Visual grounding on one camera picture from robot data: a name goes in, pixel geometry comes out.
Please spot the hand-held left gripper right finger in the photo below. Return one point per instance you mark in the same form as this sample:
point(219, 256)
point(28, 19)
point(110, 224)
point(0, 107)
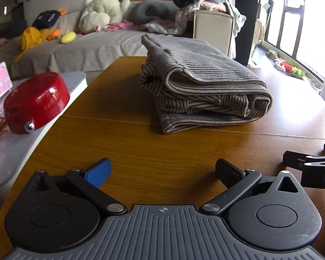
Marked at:
point(227, 171)

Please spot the yellow-green oval plush toy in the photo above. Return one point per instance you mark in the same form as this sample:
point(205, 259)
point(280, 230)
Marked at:
point(68, 38)

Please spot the white duck plush toy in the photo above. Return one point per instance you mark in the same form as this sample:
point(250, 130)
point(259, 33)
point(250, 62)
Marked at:
point(103, 8)

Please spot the small green leafy plant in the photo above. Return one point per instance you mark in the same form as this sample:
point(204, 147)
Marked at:
point(298, 72)

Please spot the pink cloth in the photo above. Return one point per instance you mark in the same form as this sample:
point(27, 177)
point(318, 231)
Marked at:
point(116, 26)

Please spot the small tan ornament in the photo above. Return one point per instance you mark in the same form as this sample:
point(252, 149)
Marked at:
point(272, 54)

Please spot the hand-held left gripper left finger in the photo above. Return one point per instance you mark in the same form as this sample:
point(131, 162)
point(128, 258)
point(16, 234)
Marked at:
point(98, 173)

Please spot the black cap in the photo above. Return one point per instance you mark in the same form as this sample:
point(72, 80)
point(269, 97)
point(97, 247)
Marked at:
point(46, 19)

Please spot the grey striped sweater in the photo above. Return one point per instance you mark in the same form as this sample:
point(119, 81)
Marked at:
point(205, 67)

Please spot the small red planter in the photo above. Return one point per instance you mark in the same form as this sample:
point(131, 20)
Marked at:
point(287, 66)

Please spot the red glossy round container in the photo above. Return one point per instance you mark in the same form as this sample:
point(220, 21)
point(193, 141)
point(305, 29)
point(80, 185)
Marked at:
point(35, 100)

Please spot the grey neck pillow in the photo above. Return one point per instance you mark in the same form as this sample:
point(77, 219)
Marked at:
point(140, 10)

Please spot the yellow plush toy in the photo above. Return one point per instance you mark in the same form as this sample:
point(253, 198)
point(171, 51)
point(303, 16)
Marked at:
point(31, 36)

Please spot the white hanging cloth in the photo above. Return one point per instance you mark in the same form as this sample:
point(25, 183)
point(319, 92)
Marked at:
point(260, 31)

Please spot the pink toy figure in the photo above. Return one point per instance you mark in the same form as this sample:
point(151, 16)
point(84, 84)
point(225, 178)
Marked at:
point(279, 62)

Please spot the pile of loose clothes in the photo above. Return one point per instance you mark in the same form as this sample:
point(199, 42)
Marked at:
point(184, 19)

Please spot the sofa with grey cover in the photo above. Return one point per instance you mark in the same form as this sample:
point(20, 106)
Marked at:
point(97, 46)

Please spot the orange plush toy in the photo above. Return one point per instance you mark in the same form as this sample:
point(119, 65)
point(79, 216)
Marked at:
point(54, 33)

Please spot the black window frame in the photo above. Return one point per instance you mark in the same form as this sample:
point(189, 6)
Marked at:
point(279, 27)

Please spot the white side table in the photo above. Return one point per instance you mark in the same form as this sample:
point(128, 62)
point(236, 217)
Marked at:
point(5, 162)

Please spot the pink bowl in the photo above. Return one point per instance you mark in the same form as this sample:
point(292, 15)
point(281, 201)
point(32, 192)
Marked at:
point(315, 86)

